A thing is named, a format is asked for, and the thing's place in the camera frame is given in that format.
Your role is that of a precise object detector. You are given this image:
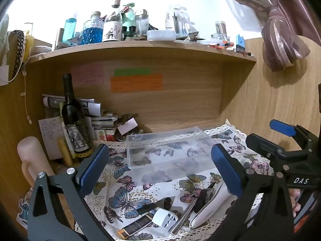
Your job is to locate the orange sticky note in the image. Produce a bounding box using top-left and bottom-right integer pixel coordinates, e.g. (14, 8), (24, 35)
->
(110, 74), (164, 92)

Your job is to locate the purple curtain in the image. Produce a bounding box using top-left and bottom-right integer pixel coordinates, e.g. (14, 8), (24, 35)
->
(216, 0), (321, 72)

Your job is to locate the clear plastic box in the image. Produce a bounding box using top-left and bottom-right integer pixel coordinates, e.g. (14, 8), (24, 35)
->
(126, 127), (219, 184)

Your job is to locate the pink cylindrical candle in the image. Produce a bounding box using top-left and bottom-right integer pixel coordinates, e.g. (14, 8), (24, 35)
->
(17, 137), (55, 189)

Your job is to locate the white plug adapter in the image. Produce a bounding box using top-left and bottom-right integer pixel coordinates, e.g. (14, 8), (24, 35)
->
(152, 207), (179, 229)

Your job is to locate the orange pen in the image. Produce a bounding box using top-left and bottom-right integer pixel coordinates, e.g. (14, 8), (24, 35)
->
(210, 41), (235, 49)

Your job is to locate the white plastic container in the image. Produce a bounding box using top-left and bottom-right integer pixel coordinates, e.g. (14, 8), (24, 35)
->
(147, 30), (177, 42)

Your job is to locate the green pump bottle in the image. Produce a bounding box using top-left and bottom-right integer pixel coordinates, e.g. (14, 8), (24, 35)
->
(122, 2), (137, 34)

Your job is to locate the round blue bottle with cork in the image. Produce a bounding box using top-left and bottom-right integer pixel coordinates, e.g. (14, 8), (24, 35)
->
(81, 11), (105, 45)

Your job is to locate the black marker pen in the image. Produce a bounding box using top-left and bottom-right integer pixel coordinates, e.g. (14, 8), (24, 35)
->
(136, 196), (173, 215)

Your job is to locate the wooden shelf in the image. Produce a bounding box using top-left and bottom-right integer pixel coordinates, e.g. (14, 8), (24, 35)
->
(25, 40), (257, 64)

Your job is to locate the person's right hand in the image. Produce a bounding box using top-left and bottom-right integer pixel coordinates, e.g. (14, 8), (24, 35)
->
(288, 188), (303, 219)

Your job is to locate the tall blue bottle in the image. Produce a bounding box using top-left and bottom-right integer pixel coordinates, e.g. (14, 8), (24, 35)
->
(63, 17), (77, 44)

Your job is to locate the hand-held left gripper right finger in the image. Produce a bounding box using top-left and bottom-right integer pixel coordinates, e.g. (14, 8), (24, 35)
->
(211, 144), (295, 241)

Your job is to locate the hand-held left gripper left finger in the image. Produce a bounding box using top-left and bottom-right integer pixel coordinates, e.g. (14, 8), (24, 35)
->
(27, 144), (116, 241)

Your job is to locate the white cable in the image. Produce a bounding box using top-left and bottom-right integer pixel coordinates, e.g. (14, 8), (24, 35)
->
(21, 61), (33, 125)

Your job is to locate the pile of folded newspapers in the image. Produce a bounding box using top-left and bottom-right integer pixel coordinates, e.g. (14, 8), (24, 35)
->
(42, 94), (118, 131)

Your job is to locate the dark wine bottle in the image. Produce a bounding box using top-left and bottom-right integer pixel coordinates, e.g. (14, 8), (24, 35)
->
(61, 74), (94, 159)

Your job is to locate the clear labelled bottle with cork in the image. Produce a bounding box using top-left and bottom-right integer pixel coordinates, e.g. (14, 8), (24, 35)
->
(102, 0), (123, 42)

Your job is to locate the cardboard tube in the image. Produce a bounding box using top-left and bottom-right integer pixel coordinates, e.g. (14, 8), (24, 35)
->
(55, 28), (66, 46)

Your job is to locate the yellow candle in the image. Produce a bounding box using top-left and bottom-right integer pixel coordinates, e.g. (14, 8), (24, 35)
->
(58, 138), (74, 166)

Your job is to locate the blue rectangular block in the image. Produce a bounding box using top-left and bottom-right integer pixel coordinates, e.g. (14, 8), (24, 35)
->
(235, 34), (245, 52)

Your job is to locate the pink paper card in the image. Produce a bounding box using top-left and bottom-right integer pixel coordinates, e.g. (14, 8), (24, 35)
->
(117, 119), (138, 135)

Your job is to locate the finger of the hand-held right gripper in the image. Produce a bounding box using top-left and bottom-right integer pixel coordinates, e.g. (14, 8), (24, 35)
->
(245, 134), (287, 161)
(269, 119), (311, 147)

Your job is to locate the green sticky note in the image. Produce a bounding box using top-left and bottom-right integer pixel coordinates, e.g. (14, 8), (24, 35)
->
(114, 68), (151, 76)

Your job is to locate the small clear silver-capped bottle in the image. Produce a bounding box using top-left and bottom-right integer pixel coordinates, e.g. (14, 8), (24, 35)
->
(135, 9), (149, 35)

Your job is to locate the pink sticky note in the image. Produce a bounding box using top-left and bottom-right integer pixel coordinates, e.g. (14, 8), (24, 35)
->
(71, 63), (104, 87)

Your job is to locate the butterfly print tablecloth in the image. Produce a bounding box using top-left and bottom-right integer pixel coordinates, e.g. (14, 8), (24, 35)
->
(75, 119), (276, 241)

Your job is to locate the red white small box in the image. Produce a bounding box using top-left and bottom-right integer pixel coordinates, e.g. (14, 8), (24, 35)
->
(96, 128), (117, 141)

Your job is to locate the black lace band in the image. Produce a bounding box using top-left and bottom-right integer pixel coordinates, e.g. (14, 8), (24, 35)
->
(12, 30), (26, 74)

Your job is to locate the white handwritten paper note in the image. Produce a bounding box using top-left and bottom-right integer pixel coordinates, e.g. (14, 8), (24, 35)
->
(38, 117), (66, 160)

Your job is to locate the clear glass jar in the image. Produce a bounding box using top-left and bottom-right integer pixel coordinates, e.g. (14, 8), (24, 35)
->
(211, 20), (228, 40)

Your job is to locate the blue cartoon sticker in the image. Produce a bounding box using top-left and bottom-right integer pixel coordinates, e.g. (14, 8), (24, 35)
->
(16, 190), (34, 226)

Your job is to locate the clear jar with tools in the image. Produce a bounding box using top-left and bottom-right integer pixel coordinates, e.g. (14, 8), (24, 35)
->
(165, 6), (194, 35)

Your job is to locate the silver metal pen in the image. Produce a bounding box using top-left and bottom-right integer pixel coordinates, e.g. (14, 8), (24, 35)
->
(170, 200), (196, 234)

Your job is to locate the white handheld device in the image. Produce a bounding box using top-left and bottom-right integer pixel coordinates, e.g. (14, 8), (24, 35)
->
(189, 181), (227, 229)

